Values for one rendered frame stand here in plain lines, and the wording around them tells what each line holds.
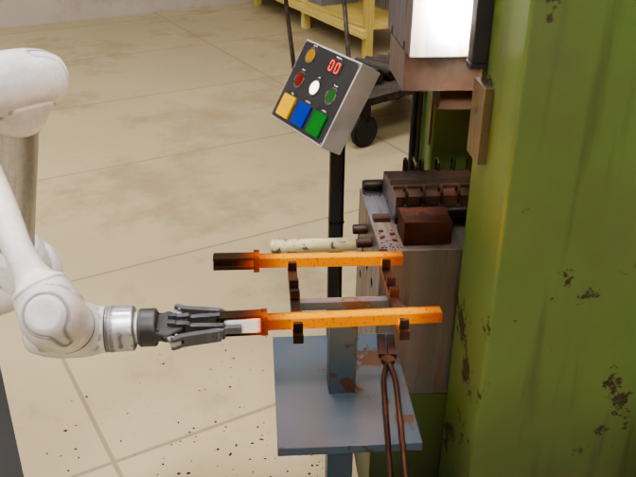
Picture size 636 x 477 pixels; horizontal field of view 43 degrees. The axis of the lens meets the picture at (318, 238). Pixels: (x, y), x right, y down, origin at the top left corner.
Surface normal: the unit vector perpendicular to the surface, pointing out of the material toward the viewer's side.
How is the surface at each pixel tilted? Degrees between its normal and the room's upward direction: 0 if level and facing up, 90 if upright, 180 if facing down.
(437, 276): 90
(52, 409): 0
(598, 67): 90
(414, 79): 90
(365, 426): 0
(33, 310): 59
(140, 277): 0
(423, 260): 90
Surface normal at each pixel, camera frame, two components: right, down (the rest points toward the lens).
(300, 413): 0.01, -0.88
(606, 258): 0.09, 0.47
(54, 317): 0.09, -0.12
